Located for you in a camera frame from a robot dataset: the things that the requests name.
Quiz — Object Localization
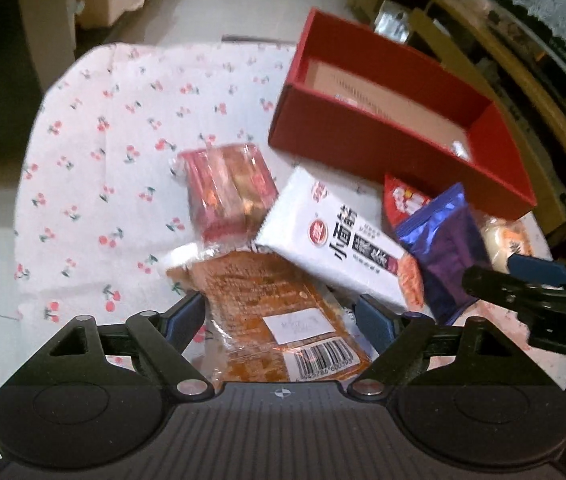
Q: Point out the orange spicy snack packet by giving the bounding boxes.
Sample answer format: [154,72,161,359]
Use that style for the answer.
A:
[161,243,370,388]

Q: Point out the purple blue snack packet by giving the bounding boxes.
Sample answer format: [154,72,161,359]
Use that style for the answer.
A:
[396,183,492,325]

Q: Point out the red popcorn snack packet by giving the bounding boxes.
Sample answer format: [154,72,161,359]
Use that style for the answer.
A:
[383,174,430,228]

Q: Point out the red transparent cake packet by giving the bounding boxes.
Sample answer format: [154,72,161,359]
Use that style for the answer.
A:
[172,143,278,244]

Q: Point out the white cherry print tablecloth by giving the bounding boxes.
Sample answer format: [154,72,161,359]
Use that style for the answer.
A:
[12,41,566,464]

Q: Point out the red cardboard box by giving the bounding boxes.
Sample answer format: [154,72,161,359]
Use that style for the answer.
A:
[268,9,537,220]

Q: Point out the silver foil bag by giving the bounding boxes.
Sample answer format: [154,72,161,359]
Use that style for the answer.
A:
[374,0,411,44]

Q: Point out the clear white bun packet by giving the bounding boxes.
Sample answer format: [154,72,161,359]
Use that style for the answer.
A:
[480,216,533,273]

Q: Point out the wooden tv cabinet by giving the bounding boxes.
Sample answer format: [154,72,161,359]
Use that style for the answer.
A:
[348,0,566,250]

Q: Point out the white noodle snack packet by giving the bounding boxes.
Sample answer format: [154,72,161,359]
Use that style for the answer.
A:
[255,167,426,311]

